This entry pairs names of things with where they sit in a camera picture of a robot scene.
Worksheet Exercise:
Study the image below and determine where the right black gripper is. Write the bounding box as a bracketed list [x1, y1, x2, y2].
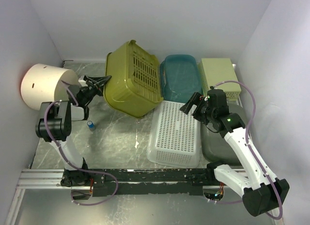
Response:
[180, 91, 215, 125]

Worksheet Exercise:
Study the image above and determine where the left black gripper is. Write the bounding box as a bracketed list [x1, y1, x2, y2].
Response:
[81, 75, 116, 105]

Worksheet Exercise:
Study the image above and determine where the blue translucent plastic container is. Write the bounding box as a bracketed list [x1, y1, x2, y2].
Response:
[160, 54, 202, 103]

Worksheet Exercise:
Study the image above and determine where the pale green perforated box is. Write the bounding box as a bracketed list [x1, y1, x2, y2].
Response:
[198, 58, 241, 101]

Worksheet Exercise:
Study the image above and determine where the olive green tub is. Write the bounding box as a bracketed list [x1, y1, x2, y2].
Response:
[103, 40, 163, 118]

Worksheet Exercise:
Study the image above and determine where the white perforated basket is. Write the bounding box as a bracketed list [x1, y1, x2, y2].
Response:
[146, 101, 201, 168]

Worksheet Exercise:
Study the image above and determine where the large metal tray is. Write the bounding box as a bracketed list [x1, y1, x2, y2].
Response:
[200, 103, 248, 167]

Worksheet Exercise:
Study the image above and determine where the cream cylindrical container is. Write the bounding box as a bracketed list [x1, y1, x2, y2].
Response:
[20, 64, 79, 110]

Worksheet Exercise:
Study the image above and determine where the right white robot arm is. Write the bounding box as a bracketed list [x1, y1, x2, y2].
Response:
[180, 88, 290, 220]

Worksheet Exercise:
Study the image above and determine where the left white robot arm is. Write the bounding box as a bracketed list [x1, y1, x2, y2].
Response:
[35, 75, 112, 187]

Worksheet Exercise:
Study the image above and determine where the small blue capped bottle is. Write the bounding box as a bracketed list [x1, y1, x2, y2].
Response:
[87, 120, 96, 131]

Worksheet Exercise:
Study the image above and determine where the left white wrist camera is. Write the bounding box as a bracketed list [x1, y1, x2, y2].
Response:
[78, 77, 87, 87]

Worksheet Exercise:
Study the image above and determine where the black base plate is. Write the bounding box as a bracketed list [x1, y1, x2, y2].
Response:
[60, 168, 220, 197]

